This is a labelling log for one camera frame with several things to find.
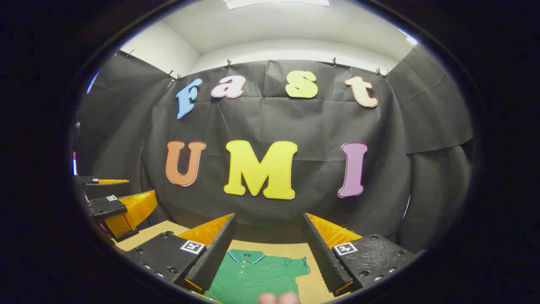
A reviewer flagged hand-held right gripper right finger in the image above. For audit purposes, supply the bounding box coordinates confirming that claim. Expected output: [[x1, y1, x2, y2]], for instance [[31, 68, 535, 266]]
[[302, 212, 424, 297]]

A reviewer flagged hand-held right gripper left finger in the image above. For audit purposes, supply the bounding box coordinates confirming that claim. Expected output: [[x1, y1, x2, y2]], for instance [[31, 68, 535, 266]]
[[125, 213, 237, 295]]

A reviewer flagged green T-shirt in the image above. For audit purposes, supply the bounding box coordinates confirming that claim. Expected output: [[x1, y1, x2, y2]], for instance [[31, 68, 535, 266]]
[[205, 249, 311, 304]]

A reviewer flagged black backdrop cloth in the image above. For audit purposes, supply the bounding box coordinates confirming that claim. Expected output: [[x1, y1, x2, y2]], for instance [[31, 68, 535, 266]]
[[73, 46, 474, 254]]

